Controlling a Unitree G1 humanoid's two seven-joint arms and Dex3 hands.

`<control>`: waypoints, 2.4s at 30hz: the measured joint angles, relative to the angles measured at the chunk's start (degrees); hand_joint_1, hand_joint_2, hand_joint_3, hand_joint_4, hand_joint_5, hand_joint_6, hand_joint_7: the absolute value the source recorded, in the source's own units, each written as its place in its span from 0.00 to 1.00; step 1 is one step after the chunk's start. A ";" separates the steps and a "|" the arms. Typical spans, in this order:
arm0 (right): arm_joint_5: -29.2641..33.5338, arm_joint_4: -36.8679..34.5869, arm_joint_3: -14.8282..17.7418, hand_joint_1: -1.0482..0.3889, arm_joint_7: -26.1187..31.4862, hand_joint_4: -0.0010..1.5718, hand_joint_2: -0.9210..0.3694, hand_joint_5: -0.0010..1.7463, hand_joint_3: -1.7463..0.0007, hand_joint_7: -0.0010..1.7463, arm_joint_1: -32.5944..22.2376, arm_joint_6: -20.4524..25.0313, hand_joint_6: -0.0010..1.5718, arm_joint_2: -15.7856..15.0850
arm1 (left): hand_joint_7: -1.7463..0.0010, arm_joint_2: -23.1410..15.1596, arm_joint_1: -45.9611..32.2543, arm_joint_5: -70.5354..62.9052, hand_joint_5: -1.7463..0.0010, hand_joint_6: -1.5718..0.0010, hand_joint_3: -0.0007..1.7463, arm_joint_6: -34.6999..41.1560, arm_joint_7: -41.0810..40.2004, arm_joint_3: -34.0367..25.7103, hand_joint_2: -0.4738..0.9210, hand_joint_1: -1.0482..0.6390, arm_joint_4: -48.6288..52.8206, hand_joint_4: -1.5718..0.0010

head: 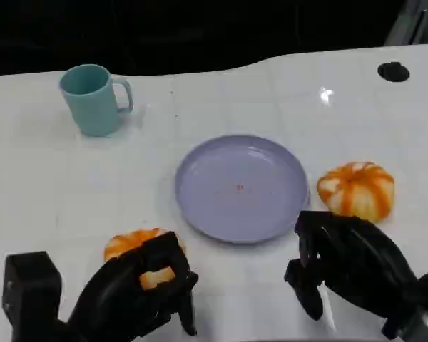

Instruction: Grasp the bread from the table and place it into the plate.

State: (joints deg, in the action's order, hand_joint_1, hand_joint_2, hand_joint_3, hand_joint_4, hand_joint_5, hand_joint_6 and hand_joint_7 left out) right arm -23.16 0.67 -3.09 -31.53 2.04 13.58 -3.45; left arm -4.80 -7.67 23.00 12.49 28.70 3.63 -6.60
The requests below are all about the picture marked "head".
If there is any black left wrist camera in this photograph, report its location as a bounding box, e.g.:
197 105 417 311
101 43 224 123
1 251 63 342

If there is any orange white toy bread roll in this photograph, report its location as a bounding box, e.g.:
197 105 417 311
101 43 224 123
103 227 187 291
316 161 396 224

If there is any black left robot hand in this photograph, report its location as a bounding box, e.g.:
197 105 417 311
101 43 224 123
66 231 200 342

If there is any black round table grommet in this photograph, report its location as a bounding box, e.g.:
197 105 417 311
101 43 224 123
377 61 411 83

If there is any grey metal frame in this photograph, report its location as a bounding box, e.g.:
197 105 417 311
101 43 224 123
384 0 428 46

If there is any pale green mug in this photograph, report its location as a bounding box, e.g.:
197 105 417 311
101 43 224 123
58 63 135 138

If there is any lilac plate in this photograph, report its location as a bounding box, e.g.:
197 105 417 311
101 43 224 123
173 134 311 245

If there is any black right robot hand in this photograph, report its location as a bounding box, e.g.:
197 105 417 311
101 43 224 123
284 209 424 340

